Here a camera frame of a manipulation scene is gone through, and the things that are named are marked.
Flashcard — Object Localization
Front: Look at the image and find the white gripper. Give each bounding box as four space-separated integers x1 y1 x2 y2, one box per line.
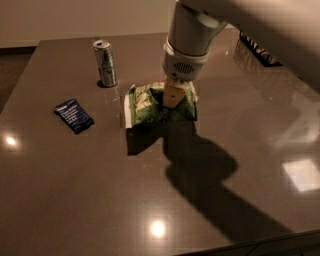
162 37 210 108

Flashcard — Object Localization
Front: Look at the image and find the green jalapeno chip bag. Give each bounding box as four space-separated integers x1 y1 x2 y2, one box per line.
124 82 198 129

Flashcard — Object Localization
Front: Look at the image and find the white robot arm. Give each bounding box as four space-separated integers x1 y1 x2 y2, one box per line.
163 0 320 89

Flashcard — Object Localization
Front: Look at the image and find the silver redbull can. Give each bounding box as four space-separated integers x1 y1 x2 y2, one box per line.
93 39 118 87

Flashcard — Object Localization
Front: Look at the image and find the dark blue snack packet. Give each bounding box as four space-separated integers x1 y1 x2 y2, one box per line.
54 98 95 134

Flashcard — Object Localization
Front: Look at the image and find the black wire basket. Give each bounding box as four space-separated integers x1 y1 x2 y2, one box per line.
239 31 281 67

